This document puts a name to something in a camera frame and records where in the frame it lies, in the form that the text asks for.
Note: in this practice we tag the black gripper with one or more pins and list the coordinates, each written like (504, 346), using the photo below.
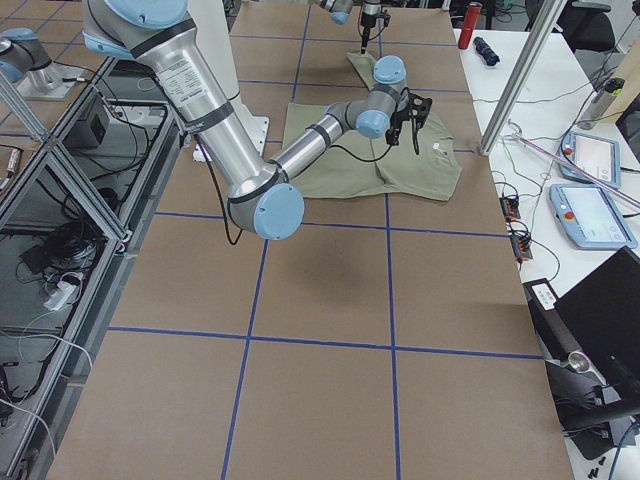
(369, 20)
(398, 121)

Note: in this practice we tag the olive green long-sleeve shirt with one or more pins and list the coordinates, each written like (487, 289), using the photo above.
(339, 151)

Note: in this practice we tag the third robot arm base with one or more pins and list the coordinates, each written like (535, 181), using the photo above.
(26, 63)

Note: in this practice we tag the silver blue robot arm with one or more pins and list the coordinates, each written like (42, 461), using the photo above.
(340, 11)
(266, 204)

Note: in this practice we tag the red cylindrical bottle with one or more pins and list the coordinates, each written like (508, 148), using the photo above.
(472, 14)

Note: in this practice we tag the dark blue folded umbrella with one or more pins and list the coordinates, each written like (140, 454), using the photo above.
(484, 50)

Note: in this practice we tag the orange black electronics board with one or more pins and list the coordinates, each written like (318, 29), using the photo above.
(519, 233)

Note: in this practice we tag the upper blue teach pendant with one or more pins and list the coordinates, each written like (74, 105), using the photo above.
(597, 156)

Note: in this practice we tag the blue teach pendant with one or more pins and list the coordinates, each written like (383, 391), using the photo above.
(590, 218)
(597, 156)

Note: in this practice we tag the lower blue teach pendant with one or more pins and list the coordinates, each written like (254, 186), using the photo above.
(590, 218)

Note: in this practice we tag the black office chair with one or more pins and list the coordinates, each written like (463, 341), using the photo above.
(586, 26)

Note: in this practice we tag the grey water bottle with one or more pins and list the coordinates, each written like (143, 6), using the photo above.
(604, 97)

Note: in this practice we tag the black laptop computer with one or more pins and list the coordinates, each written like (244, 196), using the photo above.
(602, 313)

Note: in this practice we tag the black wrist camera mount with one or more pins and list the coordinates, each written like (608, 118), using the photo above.
(417, 110)
(384, 19)

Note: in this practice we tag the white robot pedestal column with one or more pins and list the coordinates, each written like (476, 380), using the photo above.
(208, 94)

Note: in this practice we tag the aluminium frame post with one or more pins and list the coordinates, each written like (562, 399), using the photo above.
(546, 19)

